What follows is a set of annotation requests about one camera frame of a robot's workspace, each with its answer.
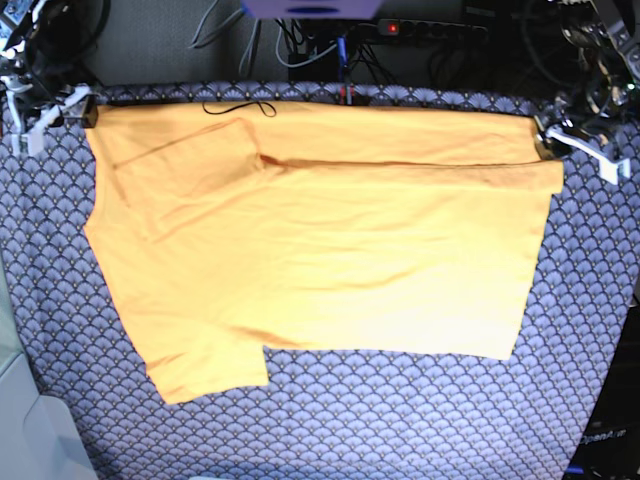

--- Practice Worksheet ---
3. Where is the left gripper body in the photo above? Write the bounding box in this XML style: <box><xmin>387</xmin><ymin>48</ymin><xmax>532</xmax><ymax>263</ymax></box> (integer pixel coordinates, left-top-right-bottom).
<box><xmin>552</xmin><ymin>84</ymin><xmax>639</xmax><ymax>145</ymax></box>

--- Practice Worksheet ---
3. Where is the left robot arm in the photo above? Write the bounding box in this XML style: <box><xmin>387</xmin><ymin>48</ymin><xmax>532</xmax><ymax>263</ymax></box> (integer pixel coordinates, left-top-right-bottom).
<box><xmin>519</xmin><ymin>1</ymin><xmax>639</xmax><ymax>160</ymax></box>

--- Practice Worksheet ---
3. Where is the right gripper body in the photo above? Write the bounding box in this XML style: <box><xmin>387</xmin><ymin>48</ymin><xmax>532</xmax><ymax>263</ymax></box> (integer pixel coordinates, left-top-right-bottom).
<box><xmin>1</xmin><ymin>59</ymin><xmax>75</xmax><ymax>115</ymax></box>

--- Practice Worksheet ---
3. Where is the black OpenArm box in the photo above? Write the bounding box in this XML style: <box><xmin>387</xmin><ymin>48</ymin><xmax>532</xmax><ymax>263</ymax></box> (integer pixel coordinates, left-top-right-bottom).
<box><xmin>564</xmin><ymin>305</ymin><xmax>639</xmax><ymax>479</ymax></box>

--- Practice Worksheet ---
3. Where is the black power strip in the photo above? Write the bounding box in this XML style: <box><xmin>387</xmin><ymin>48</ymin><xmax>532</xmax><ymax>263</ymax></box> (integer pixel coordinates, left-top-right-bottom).
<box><xmin>375</xmin><ymin>19</ymin><xmax>489</xmax><ymax>43</ymax></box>

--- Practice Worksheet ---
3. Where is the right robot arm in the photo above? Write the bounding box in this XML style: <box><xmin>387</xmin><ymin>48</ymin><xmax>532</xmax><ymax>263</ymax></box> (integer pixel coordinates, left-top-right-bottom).
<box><xmin>1</xmin><ymin>1</ymin><xmax>111</xmax><ymax>132</ymax></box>

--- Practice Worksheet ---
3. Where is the white plastic bin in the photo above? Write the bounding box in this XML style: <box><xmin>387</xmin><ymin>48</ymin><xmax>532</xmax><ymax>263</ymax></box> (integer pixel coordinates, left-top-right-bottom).
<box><xmin>0</xmin><ymin>269</ymin><xmax>99</xmax><ymax>480</ymax></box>

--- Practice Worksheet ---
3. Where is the red table clamp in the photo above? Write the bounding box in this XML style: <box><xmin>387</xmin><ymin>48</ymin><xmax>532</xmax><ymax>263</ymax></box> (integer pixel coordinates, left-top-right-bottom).
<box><xmin>339</xmin><ymin>84</ymin><xmax>355</xmax><ymax>106</ymax></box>

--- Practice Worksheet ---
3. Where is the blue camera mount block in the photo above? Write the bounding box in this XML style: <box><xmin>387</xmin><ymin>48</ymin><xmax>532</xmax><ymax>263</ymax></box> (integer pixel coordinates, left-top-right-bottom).
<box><xmin>242</xmin><ymin>0</ymin><xmax>383</xmax><ymax>20</ymax></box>

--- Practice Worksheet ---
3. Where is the yellow T-shirt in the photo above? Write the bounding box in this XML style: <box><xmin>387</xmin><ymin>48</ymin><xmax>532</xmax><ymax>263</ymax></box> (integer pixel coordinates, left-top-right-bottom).
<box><xmin>85</xmin><ymin>102</ymin><xmax>564</xmax><ymax>404</ymax></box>

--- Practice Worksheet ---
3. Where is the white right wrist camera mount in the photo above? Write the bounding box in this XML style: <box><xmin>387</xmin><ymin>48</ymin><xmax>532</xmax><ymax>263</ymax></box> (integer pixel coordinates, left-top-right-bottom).
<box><xmin>9</xmin><ymin>84</ymin><xmax>96</xmax><ymax>157</ymax></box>

